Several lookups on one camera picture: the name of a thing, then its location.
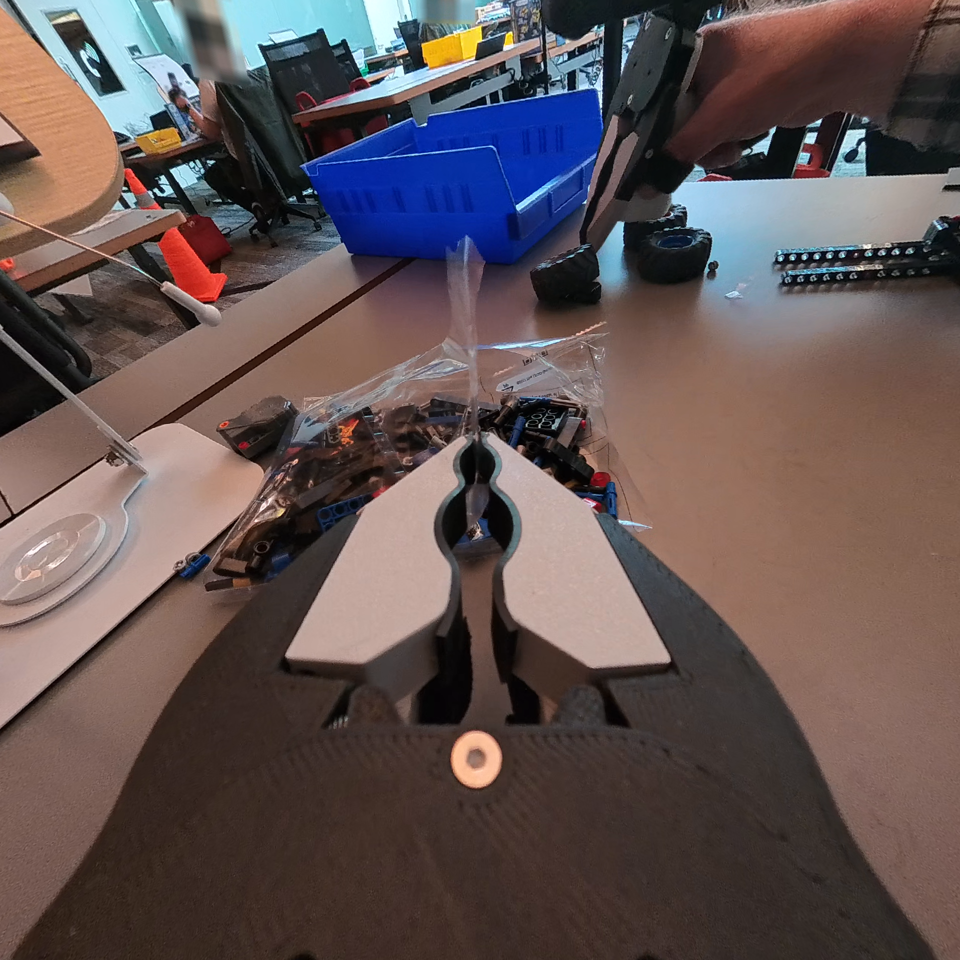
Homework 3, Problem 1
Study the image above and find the black mesh chair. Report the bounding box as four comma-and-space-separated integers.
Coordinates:
257, 28, 365, 106

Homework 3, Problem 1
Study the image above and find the black tyre blue hub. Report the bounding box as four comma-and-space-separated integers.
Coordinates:
529, 243, 604, 306
638, 228, 714, 285

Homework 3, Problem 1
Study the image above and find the person's right hand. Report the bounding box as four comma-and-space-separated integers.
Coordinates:
663, 0, 933, 171

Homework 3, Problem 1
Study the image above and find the low grey table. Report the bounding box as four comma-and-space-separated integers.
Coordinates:
0, 208, 187, 297

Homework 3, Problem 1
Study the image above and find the white cable with tip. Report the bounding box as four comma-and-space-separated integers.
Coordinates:
0, 208, 225, 329

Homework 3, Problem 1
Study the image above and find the black pillar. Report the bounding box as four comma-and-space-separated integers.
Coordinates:
601, 18, 627, 119

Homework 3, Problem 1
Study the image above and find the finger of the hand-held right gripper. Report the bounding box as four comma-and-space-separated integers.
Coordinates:
600, 187, 680, 250
581, 120, 640, 252

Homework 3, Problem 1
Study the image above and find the red bag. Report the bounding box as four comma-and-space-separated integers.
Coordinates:
178, 214, 234, 265

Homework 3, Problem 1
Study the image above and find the red office chair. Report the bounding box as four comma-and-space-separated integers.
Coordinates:
292, 75, 391, 155

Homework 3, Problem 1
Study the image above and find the orange traffic cone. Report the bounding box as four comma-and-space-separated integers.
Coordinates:
121, 168, 229, 304

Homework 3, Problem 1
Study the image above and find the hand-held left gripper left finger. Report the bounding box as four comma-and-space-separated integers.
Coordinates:
283, 433, 480, 726

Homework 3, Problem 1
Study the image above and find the clear bag of toy bricks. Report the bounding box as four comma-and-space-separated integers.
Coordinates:
202, 234, 652, 599

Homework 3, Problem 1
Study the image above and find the black beam assembly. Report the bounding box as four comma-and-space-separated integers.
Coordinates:
774, 215, 960, 288

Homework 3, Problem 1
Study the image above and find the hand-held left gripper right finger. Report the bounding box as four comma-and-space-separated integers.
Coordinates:
480, 433, 674, 725

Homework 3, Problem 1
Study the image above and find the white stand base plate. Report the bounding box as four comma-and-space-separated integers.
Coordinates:
0, 422, 267, 730

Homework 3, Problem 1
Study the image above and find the grey desk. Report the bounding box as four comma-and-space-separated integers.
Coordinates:
0, 168, 960, 960
0, 243, 417, 522

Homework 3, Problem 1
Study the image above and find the black chair with jacket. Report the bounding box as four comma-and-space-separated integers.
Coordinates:
212, 66, 325, 249

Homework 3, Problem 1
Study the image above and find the wooden instruction board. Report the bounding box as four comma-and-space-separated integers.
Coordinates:
0, 7, 126, 258

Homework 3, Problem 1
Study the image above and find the black tyre red hub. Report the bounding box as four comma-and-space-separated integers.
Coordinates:
622, 202, 690, 250

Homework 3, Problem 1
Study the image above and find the blue storage bin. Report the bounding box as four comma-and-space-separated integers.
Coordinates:
301, 88, 606, 266

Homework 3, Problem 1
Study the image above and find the long background table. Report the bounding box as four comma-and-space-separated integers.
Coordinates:
291, 30, 601, 126

